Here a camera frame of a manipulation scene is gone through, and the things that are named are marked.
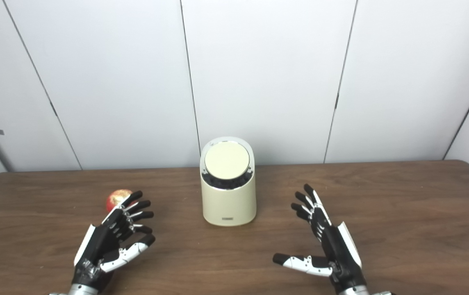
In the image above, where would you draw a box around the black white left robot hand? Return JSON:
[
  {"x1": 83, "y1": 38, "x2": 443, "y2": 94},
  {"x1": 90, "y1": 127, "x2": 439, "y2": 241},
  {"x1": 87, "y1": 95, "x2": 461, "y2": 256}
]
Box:
[{"x1": 73, "y1": 191, "x2": 156, "y2": 287}]

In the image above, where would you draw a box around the cream round bin lid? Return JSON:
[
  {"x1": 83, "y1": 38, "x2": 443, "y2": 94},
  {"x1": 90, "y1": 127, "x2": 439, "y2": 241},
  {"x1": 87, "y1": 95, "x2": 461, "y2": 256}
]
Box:
[{"x1": 205, "y1": 141, "x2": 250, "y2": 179}]

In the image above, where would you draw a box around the cream-colored cylindrical bin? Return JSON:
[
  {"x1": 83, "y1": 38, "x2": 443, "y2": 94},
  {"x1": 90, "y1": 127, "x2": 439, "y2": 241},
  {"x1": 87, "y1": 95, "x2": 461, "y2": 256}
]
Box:
[{"x1": 200, "y1": 136, "x2": 257, "y2": 227}]

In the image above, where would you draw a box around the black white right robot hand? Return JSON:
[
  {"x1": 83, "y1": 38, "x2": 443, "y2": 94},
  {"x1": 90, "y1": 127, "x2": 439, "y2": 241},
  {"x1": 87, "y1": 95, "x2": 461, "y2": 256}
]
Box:
[{"x1": 273, "y1": 184, "x2": 368, "y2": 292}]

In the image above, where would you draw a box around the red apple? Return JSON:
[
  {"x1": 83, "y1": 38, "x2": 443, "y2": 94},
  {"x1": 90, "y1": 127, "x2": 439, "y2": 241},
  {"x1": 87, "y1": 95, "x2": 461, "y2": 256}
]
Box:
[{"x1": 106, "y1": 189, "x2": 133, "y2": 213}]

